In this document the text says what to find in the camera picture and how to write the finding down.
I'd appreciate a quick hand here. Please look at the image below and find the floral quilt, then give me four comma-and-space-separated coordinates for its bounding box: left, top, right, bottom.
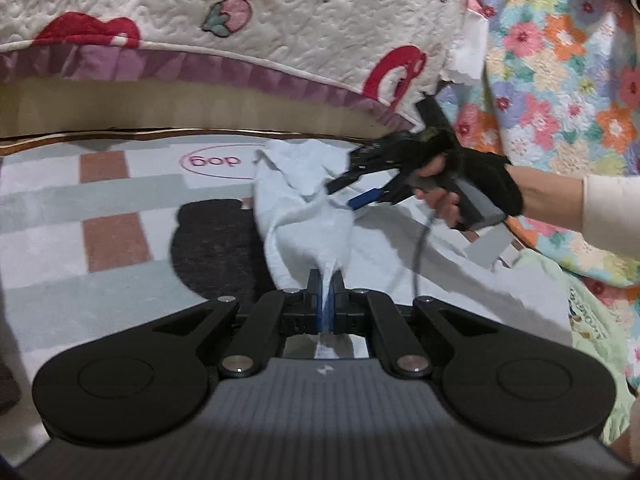
440, 0, 640, 291

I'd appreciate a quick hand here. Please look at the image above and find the light green quilt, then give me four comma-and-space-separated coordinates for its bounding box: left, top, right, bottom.
500, 247, 640, 453

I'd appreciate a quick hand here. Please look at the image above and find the person's right forearm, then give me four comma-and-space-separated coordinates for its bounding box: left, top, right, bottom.
510, 165, 640, 261

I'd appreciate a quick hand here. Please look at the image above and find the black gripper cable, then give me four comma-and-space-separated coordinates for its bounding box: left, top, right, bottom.
412, 212, 436, 306

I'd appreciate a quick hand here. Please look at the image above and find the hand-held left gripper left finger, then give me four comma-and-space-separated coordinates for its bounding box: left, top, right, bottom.
152, 269, 327, 378

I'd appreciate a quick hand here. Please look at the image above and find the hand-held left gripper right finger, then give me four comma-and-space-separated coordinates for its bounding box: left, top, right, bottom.
331, 270, 501, 378

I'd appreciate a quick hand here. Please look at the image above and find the checkered printed mat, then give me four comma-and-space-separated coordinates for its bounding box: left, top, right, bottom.
0, 127, 361, 396

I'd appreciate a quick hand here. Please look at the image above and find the white lace cloth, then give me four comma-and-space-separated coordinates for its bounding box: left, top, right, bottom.
442, 12, 491, 86

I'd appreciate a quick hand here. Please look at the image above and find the person's right hand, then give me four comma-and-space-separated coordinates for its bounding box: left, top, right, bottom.
416, 155, 524, 231

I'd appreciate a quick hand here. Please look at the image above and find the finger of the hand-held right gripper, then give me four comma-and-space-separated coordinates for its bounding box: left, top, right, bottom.
326, 170, 396, 196
347, 187, 401, 211

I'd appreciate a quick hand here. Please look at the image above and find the white bear-printed quilt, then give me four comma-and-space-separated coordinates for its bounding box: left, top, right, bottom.
0, 0, 471, 113

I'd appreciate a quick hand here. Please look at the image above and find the light blue t-shirt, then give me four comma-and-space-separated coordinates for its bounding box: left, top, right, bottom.
252, 139, 573, 361

